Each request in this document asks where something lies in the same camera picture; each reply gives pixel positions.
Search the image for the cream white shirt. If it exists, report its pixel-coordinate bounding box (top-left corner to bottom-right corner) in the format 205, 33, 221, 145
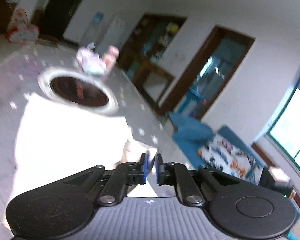
10, 93, 157, 198

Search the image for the blue sofa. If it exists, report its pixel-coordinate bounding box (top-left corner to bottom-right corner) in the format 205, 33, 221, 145
168, 112, 267, 182

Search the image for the butterfly patterned pillow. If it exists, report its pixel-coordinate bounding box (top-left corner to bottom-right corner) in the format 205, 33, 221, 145
197, 134, 256, 180

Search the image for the blue small cabinet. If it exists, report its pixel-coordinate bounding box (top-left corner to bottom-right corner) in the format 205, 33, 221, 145
175, 88, 206, 116

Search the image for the dark wooden side table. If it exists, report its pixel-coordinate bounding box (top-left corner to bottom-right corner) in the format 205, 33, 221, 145
123, 57, 176, 110

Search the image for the round induction cooker plate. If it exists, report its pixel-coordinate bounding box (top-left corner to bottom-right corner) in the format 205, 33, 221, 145
38, 67, 119, 116

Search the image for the pink thermos bottle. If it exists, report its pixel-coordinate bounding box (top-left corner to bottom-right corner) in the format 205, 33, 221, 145
102, 46, 119, 76

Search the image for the soft tissue pack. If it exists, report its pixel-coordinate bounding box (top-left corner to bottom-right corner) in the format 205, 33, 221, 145
74, 42, 107, 76

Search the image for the white refrigerator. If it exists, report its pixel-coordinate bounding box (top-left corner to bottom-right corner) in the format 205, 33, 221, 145
96, 16, 126, 55

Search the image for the dark wooden display cabinet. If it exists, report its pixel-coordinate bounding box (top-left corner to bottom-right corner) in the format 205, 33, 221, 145
117, 14, 187, 70

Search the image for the water dispenser with bottle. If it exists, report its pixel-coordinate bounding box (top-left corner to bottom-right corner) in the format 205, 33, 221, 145
79, 12, 104, 47

